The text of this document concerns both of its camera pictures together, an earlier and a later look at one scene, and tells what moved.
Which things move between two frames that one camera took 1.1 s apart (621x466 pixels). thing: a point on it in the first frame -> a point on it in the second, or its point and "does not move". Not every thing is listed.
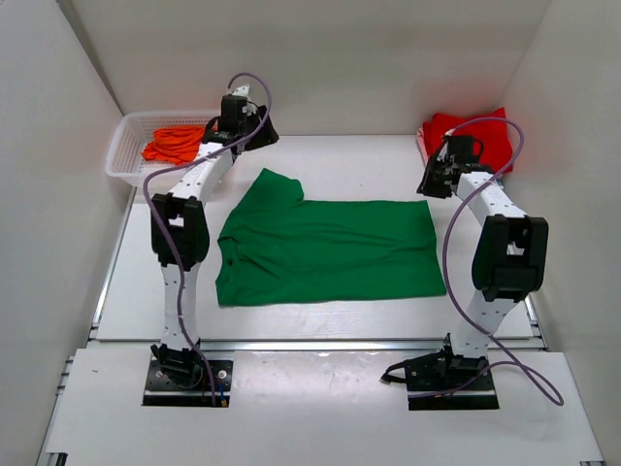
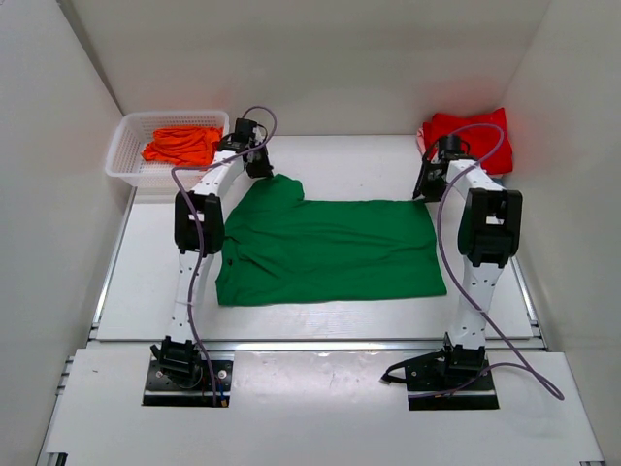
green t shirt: (281, 247) does not move
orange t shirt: (176, 145) does not move
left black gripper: (267, 136) -> (264, 170)
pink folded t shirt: (421, 143) does not move
